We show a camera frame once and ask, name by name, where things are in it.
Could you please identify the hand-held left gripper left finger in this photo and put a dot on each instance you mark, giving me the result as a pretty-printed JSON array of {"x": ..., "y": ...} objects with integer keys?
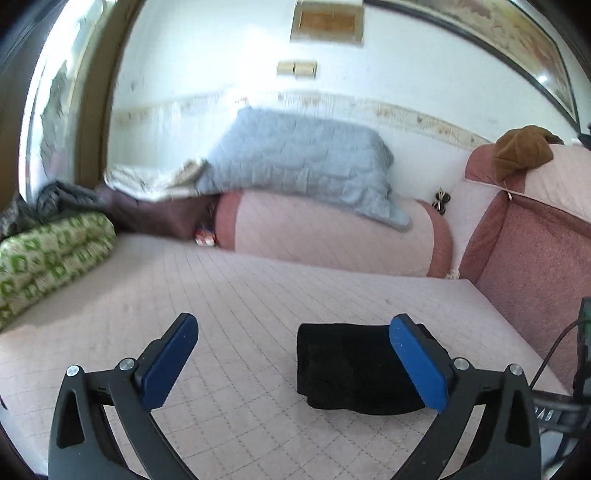
[{"x": 168, "y": 364}]

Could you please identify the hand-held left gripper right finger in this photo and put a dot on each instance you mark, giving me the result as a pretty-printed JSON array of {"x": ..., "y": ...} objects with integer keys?
[{"x": 418, "y": 364}]

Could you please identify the black pants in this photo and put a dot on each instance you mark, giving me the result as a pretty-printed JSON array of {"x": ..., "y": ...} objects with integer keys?
[{"x": 341, "y": 364}]

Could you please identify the pale pink quilted seat cover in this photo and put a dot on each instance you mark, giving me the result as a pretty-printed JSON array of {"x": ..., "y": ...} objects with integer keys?
[{"x": 231, "y": 286}]

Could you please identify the small colourful packet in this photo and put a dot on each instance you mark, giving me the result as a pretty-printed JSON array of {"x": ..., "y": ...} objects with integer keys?
[{"x": 205, "y": 235}]

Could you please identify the dark brown blanket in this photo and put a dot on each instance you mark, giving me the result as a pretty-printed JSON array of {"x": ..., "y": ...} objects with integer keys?
[{"x": 152, "y": 214}]

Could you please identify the green patterned folded blanket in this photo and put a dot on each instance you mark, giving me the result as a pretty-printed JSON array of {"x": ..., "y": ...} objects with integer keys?
[{"x": 46, "y": 258}]

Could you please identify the pink bolster cushion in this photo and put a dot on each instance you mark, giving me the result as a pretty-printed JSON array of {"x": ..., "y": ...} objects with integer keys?
[{"x": 323, "y": 230}]

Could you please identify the white crumpled cloth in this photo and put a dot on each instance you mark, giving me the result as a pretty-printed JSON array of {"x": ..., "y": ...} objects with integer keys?
[{"x": 138, "y": 182}]

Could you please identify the dark grey cloth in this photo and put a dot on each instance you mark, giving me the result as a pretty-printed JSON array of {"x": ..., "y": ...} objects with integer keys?
[{"x": 60, "y": 198}]

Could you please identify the brown cloth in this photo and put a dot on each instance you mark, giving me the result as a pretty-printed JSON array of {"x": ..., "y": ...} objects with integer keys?
[{"x": 521, "y": 147}]

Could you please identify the grey quilted blanket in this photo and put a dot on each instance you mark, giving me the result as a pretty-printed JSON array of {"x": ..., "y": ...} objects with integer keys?
[{"x": 300, "y": 157}]

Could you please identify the wooden window frame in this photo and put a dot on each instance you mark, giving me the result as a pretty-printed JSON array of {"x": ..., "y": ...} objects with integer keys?
[{"x": 92, "y": 115}]

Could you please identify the beige wall switch plate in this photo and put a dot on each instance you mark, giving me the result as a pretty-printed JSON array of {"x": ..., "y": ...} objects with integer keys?
[
  {"x": 305, "y": 68},
  {"x": 285, "y": 68}
]

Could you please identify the large framed wall picture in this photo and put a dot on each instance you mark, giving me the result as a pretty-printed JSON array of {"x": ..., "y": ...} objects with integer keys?
[{"x": 508, "y": 32}]

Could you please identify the wooden wall niche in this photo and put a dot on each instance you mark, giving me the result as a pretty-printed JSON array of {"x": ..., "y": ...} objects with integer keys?
[{"x": 328, "y": 21}]

